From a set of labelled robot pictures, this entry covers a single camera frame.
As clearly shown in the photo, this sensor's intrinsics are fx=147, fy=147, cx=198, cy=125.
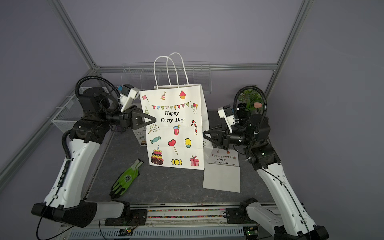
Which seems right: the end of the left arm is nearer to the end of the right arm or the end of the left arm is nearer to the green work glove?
the end of the right arm

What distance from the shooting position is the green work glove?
823mm

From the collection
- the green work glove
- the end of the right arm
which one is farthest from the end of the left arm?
the green work glove
